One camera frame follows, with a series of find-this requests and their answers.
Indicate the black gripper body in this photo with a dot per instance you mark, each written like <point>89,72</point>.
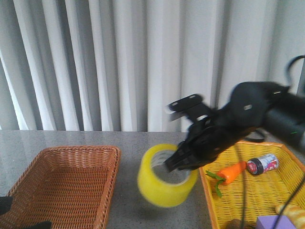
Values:
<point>210,137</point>

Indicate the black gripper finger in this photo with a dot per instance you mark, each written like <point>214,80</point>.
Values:
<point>42,225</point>
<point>179,160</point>
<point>5,204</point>

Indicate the yellow tape roll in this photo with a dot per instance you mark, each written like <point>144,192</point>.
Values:
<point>154,189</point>

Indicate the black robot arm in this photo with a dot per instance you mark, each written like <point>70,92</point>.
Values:
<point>251,105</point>

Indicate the orange toy carrot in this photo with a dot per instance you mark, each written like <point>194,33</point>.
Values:
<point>226,175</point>

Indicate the brown wicker basket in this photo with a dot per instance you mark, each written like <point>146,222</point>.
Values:
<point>69,186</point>

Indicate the small jar with black lid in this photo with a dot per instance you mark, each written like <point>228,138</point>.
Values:
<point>259,165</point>

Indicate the yellow plastic woven basket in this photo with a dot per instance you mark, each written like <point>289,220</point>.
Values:
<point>251,196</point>

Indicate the brown round toy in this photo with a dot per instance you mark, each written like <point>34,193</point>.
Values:
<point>234,224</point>

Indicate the purple foam block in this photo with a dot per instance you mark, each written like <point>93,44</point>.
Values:
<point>267,222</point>

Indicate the toy bread loaf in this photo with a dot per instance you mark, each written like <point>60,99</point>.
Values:
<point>296,215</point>

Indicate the grey pleated curtain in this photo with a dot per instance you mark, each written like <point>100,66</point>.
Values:
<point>114,65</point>

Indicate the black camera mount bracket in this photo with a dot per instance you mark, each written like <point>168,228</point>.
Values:
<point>192,107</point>

